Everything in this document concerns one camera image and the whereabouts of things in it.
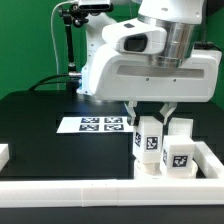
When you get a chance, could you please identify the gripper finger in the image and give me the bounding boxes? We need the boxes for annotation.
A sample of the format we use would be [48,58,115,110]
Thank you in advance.
[154,102,177,125]
[124,101,139,126]

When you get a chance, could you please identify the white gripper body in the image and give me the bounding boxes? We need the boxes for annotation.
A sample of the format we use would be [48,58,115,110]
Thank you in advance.
[88,45,222,102]

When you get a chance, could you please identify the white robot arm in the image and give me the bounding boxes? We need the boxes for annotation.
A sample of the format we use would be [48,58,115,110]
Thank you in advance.
[81,0,222,126]

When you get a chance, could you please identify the white tag base sheet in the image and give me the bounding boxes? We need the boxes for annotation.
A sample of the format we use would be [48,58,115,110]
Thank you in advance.
[57,116,133,134]

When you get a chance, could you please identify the white block at left edge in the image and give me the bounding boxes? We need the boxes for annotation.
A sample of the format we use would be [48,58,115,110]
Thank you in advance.
[0,144,9,171]

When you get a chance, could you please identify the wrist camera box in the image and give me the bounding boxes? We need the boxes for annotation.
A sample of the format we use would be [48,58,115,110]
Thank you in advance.
[102,19,167,55]

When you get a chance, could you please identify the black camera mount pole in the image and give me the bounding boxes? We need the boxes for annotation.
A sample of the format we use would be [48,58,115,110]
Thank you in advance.
[59,4,88,94]

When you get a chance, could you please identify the black cables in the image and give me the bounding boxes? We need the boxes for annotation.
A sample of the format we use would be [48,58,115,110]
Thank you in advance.
[28,0,83,92]

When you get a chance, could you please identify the white L-shaped obstacle frame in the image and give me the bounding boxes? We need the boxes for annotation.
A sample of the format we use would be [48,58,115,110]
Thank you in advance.
[0,142,224,208]

